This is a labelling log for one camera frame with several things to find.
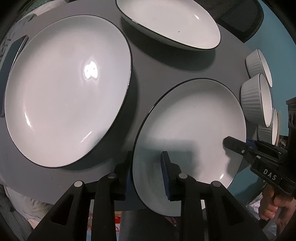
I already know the white bowl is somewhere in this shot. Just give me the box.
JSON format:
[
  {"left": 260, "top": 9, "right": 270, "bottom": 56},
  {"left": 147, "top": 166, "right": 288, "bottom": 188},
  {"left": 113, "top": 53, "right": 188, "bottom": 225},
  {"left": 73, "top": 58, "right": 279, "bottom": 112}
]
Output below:
[
  {"left": 245, "top": 49, "right": 273, "bottom": 88},
  {"left": 257, "top": 108, "right": 278, "bottom": 145},
  {"left": 240, "top": 73, "right": 273, "bottom": 128}
]

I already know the large white plate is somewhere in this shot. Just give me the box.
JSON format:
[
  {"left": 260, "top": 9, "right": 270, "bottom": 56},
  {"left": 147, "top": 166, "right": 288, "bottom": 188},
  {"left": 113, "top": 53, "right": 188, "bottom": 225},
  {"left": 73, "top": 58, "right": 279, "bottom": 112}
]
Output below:
[{"left": 132, "top": 78, "right": 246, "bottom": 216}]

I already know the right hand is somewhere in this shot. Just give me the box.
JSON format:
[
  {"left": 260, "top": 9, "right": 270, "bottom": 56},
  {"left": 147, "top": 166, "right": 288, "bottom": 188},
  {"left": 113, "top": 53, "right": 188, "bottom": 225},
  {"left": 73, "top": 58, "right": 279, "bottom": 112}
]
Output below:
[{"left": 258, "top": 184, "right": 295, "bottom": 235}]

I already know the black mesh office chair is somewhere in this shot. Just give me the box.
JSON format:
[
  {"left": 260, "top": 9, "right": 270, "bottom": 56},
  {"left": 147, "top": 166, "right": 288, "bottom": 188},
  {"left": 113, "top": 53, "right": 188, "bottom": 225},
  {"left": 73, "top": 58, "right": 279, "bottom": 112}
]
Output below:
[{"left": 196, "top": 0, "right": 264, "bottom": 43}]

